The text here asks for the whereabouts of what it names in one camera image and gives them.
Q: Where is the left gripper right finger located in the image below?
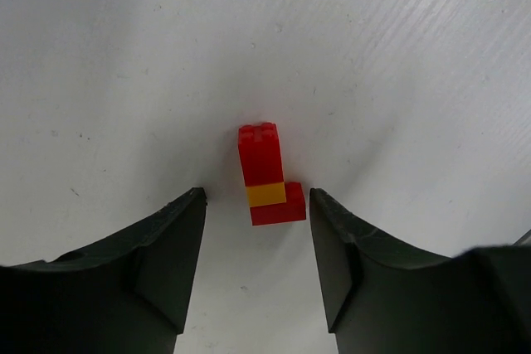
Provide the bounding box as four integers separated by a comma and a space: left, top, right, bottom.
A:
309, 188, 530, 353

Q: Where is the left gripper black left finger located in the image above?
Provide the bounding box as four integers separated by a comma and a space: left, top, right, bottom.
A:
1, 187, 207, 353

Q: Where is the red yellow lego stack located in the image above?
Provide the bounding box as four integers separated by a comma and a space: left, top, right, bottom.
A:
237, 122, 306, 226

